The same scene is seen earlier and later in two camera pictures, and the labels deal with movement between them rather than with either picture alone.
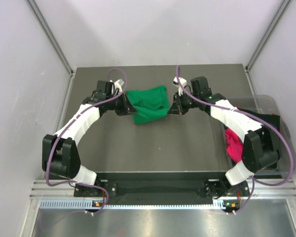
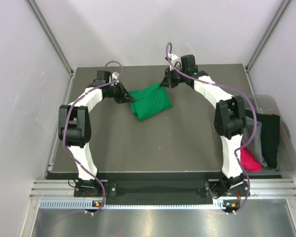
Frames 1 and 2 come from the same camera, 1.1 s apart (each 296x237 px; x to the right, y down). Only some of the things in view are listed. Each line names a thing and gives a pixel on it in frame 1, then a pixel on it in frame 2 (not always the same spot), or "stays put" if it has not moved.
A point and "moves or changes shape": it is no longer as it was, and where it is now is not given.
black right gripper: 175,108 → 167,82
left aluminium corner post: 52,37 stays put
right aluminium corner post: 284,5 stays put
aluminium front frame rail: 259,189 stays put
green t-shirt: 150,103 moves or changes shape
